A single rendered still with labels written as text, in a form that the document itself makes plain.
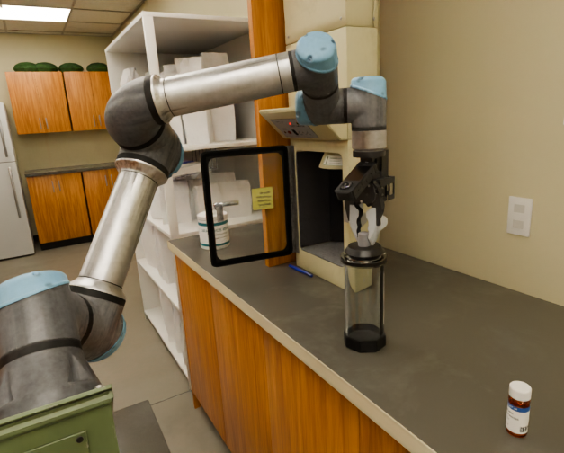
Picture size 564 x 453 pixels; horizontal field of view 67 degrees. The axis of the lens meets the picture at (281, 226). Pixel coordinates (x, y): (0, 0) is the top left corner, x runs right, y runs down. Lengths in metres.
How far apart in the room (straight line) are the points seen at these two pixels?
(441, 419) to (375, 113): 0.60
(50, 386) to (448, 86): 1.37
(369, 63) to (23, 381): 1.09
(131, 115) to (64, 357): 0.45
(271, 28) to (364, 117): 0.72
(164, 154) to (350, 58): 0.59
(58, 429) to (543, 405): 0.82
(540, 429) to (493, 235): 0.73
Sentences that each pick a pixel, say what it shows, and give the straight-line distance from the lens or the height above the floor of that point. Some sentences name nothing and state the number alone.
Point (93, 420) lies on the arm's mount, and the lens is 0.72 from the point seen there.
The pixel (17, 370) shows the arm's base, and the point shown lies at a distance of 0.75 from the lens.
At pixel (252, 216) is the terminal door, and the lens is 1.50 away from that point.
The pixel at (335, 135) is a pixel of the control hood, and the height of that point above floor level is 1.43.
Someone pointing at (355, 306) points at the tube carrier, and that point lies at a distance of 1.02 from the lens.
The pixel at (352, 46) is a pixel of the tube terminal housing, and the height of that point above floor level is 1.66.
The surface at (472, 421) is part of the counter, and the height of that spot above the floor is 0.94.
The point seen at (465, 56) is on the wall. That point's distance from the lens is 1.54.
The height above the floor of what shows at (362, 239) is 1.21.
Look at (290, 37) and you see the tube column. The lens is 1.51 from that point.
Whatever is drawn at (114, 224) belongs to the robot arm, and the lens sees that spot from 0.92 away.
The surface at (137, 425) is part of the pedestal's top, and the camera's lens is 0.93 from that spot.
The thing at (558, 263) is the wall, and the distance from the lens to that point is 1.43.
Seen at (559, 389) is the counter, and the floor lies 0.94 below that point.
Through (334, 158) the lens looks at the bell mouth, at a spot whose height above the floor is 1.35.
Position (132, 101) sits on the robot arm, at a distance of 0.89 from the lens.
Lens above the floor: 1.49
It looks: 15 degrees down
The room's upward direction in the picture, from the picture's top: 3 degrees counter-clockwise
